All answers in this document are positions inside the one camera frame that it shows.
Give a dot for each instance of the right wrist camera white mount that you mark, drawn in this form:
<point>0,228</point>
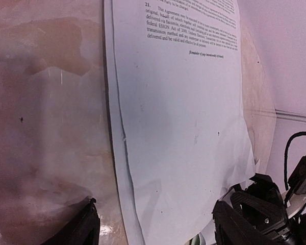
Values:
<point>295,197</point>

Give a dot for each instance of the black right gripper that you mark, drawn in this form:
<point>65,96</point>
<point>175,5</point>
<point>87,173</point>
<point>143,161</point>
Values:
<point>262,205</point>

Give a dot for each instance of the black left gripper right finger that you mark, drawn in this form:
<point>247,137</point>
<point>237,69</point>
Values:
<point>232,228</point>

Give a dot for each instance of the printed paper sheet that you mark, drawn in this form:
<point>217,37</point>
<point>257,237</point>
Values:
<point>180,140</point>

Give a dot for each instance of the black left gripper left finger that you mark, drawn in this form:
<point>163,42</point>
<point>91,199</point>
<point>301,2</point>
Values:
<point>84,228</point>

